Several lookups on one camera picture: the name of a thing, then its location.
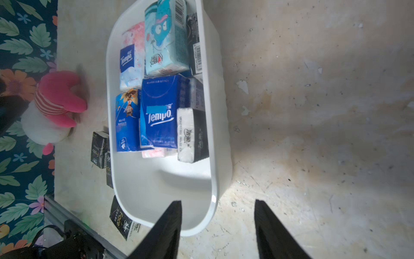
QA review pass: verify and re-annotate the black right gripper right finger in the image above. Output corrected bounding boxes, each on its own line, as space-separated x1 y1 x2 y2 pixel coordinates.
254 200 311 259

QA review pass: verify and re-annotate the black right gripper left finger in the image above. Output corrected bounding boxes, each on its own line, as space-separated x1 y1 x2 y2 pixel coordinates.
128 201 182 259

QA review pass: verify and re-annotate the black Face tissue pack bottom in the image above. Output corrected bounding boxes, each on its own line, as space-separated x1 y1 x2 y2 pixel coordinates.
109 196 141 241

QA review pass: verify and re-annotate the black face tissue pack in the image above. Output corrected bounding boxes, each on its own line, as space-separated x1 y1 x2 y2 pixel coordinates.
91 131 110 169
106 151 113 188
109 196 141 241
177 108 209 164

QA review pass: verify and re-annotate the white plastic storage box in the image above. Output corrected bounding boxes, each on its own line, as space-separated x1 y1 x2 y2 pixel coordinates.
106 1 232 236

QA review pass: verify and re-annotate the pink floral Tempo tissue pack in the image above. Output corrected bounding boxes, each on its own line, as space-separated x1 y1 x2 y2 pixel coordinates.
141 148 177 159

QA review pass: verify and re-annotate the blue floral tissue pack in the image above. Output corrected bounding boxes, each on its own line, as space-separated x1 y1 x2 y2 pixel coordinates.
115 88 140 152

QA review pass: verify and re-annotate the dark blue Tempo tissue pack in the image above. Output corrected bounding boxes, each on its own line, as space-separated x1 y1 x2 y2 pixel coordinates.
140 74 189 149

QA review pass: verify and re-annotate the white blue Tempo tissue pack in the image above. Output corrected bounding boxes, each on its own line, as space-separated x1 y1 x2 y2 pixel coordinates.
189 78 205 111

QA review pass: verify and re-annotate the teal cartoon tissue pack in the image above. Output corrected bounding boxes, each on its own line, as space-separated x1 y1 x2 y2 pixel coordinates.
144 0 189 78

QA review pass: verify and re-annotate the pink white striped plush toy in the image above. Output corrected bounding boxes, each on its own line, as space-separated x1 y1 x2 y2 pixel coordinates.
20 71 87 155

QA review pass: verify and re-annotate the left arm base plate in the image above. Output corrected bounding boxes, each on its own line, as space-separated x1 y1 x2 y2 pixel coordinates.
1 220 107 259

